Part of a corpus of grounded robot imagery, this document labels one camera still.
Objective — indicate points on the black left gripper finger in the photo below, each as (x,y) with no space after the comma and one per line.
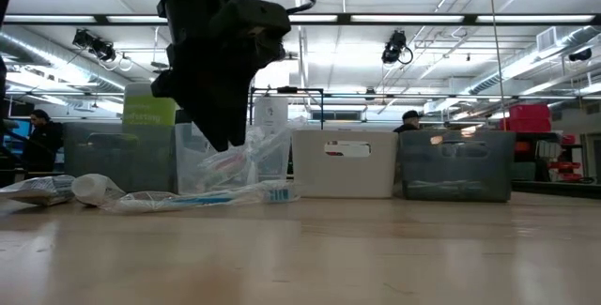
(238,122)
(202,108)

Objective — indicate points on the red white toothbrush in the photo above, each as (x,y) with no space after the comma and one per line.
(232,160)

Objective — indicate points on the blue white toothbrush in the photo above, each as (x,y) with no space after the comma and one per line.
(211,198)

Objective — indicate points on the white box with logo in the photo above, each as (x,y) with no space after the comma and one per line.
(271,110)

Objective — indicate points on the clear plastic bin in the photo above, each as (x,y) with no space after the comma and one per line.
(192,169)

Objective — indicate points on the long white light bar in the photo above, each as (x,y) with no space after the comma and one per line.
(136,18)
(406,18)
(312,18)
(49,18)
(535,18)

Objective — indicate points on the smoky grey translucent bin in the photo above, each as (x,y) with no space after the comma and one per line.
(455,169)
(117,164)

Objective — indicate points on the white plastic bin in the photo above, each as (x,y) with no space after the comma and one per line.
(345,178)

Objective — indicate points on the person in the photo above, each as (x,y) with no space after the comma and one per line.
(42,141)
(411,122)

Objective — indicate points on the blue lit monitor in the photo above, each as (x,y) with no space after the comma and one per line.
(16,131)

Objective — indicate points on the red plastic storage bin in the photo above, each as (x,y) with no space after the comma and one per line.
(529,111)
(526,125)

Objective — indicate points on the black storage rack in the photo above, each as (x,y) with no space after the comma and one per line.
(559,155)

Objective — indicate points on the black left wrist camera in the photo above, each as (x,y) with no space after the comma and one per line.
(251,25)

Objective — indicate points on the black rectangular stand frame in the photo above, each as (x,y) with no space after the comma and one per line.
(286,90)

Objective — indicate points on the black overhead frame beam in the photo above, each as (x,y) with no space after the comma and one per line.
(343,19)

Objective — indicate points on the silver ventilation duct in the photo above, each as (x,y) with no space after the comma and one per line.
(47,61)
(530,56)

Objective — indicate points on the black aluminium table frame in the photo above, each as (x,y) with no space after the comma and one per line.
(554,188)

